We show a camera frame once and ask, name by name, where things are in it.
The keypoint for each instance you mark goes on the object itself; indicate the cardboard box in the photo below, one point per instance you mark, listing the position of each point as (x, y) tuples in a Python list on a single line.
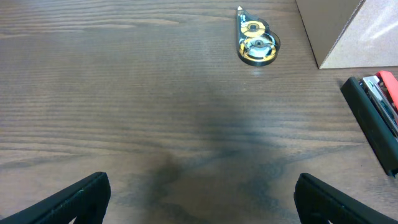
[(351, 33)]

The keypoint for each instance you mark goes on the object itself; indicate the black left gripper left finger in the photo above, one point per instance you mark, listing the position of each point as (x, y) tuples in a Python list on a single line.
[(83, 202)]

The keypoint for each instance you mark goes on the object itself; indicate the red and black stapler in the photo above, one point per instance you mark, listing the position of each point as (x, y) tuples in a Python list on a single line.
[(373, 101)]

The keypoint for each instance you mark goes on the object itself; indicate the yellow correction tape dispenser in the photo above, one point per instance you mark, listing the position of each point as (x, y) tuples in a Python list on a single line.
[(257, 45)]

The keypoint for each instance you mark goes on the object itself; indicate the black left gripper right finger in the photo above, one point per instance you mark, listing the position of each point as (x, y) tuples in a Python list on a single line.
[(318, 202)]

